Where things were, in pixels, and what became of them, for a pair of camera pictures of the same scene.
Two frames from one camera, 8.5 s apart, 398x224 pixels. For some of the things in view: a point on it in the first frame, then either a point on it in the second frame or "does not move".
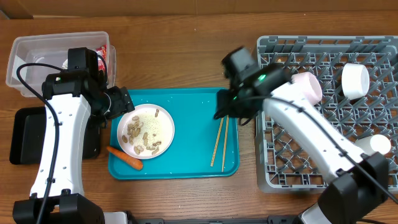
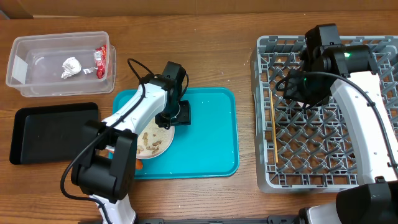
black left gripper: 122,102 to 185,116
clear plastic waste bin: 53,50 does not move
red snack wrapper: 102,51 does not move
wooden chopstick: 225,143 to 274,127
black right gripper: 231,106 to 293,94
